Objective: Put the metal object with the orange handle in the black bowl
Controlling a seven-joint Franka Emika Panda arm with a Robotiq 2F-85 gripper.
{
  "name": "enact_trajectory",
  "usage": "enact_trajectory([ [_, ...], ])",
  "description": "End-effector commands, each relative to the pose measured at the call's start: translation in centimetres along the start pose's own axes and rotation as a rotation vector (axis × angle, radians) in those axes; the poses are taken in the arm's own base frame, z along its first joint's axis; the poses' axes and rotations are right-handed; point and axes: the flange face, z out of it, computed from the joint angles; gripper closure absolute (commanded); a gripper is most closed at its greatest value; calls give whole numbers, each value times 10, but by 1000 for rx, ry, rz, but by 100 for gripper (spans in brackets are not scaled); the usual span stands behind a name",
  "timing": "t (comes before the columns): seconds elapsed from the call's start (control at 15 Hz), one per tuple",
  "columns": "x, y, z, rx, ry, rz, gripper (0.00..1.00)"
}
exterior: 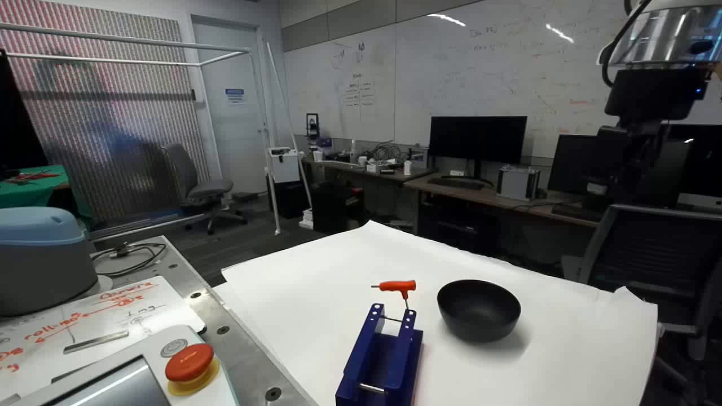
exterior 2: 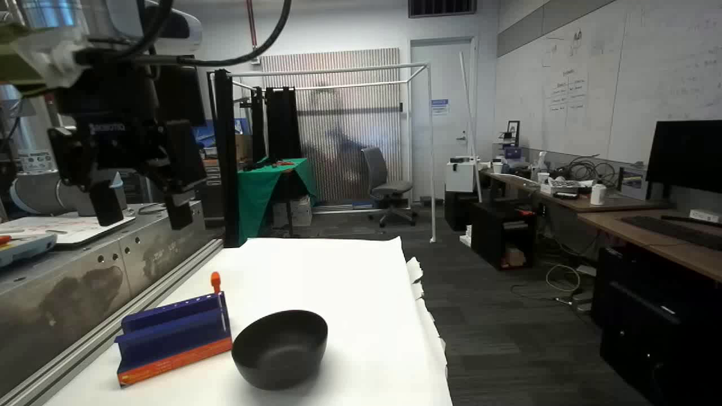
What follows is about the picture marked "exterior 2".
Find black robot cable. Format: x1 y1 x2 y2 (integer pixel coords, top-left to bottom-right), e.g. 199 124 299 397
111 0 294 71

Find green cloth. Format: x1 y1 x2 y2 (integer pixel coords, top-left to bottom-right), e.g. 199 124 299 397
237 156 320 241

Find white box device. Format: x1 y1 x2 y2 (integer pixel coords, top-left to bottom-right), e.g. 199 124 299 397
445 153 481 197

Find black low shelf unit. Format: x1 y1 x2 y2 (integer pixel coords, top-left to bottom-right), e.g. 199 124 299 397
472 198 542 271

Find long cluttered wooden desk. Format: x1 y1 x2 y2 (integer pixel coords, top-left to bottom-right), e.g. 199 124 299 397
479 170 666 216

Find black upright post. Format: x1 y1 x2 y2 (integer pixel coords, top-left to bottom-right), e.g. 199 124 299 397
212 67 246 248

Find wooden desk with keyboard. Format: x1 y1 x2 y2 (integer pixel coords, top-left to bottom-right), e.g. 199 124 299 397
576 208 722 284

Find aluminium profile rail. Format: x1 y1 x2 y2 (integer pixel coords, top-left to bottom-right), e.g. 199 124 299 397
0 237 225 406

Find white tube frame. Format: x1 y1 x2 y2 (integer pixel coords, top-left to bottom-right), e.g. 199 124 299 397
227 61 440 244

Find red object at edge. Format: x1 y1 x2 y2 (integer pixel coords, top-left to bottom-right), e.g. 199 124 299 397
112 291 234 390

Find wall whiteboard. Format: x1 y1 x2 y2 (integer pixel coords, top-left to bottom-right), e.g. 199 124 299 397
494 0 722 165

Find grey office chair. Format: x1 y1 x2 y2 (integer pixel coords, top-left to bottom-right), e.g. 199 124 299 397
359 144 420 231

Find black under-desk cabinet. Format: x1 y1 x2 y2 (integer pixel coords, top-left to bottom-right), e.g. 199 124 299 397
596 244 722 406

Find black bowl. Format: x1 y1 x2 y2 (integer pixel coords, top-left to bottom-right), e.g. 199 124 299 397
229 309 332 393

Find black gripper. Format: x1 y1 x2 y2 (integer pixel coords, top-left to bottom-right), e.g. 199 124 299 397
47 63 210 232

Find black upright panels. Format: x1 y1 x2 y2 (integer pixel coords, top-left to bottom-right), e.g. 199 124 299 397
246 84 305 165

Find white door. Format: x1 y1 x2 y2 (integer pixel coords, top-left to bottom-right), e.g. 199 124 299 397
408 36 479 204

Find ceiling air vent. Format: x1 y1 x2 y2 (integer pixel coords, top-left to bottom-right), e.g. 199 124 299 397
406 0 481 19

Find white table cloth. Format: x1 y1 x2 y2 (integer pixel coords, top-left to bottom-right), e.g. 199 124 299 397
43 234 455 406

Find black computer monitor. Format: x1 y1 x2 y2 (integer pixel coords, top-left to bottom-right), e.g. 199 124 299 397
643 120 722 197

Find black keyboard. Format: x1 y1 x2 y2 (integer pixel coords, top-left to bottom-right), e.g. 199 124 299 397
623 214 722 252

